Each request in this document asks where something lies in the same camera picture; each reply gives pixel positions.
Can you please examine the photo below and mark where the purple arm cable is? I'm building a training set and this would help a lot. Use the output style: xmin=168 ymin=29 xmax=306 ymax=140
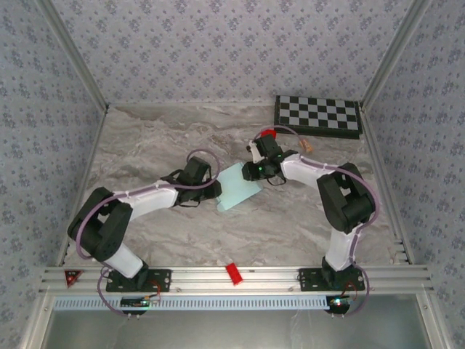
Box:
xmin=254 ymin=125 xmax=382 ymax=318
xmin=74 ymin=148 xmax=221 ymax=321

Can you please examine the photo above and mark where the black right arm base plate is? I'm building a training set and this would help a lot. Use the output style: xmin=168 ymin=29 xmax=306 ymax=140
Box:
xmin=298 ymin=268 xmax=365 ymax=293

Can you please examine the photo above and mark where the red rectangular toy brick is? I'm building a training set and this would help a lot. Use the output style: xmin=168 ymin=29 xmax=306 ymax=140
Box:
xmin=225 ymin=262 xmax=244 ymax=286

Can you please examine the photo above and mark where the red triangle sign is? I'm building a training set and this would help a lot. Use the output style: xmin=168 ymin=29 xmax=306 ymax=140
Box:
xmin=64 ymin=269 xmax=84 ymax=289

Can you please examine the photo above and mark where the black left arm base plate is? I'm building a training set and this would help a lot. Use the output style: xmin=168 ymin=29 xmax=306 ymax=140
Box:
xmin=105 ymin=268 xmax=172 ymax=293

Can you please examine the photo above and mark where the aluminium frame post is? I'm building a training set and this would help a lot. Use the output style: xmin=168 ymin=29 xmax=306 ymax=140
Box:
xmin=361 ymin=0 xmax=433 ymax=110
xmin=36 ymin=0 xmax=110 ymax=113

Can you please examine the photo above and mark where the black grey chessboard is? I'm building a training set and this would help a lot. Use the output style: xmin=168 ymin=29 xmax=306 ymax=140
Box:
xmin=273 ymin=95 xmax=363 ymax=141

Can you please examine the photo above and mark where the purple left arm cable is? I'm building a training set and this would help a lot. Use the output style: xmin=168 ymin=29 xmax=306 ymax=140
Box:
xmin=74 ymin=148 xmax=221 ymax=321

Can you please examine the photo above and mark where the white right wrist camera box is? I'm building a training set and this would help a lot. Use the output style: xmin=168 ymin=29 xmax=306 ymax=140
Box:
xmin=246 ymin=139 xmax=263 ymax=164

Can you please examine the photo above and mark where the light blue cloth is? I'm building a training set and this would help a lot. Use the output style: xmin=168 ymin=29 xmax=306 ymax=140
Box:
xmin=214 ymin=162 xmax=263 ymax=212

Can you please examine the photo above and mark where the aluminium side rail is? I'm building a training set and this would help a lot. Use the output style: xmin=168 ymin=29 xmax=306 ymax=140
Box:
xmin=54 ymin=107 xmax=110 ymax=268
xmin=359 ymin=103 xmax=415 ymax=265

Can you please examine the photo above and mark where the aluminium mounting rail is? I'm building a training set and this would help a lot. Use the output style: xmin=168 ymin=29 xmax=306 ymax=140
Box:
xmin=39 ymin=265 xmax=435 ymax=294

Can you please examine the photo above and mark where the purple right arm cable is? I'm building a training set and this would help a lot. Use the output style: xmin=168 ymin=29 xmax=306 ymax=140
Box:
xmin=254 ymin=125 xmax=382 ymax=318

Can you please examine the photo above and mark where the grey slotted cable duct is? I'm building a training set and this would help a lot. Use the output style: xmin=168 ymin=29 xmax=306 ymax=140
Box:
xmin=53 ymin=294 xmax=328 ymax=312

